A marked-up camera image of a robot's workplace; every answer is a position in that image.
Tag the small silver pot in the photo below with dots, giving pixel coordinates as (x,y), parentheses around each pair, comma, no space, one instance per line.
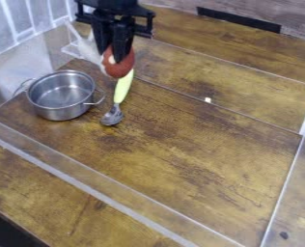
(61,95)

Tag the black bar on wall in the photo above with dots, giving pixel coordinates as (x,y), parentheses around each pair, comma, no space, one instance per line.
(242,20)

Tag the clear acrylic triangle bracket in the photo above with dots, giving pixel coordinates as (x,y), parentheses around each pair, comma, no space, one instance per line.
(75,40)

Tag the spoon with yellow-green handle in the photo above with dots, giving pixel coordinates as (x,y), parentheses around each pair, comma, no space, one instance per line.
(113,115)

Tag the red toy mushroom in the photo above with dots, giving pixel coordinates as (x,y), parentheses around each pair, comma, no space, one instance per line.
(104,61)

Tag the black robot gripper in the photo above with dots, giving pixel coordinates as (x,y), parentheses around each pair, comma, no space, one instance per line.
(123,28)

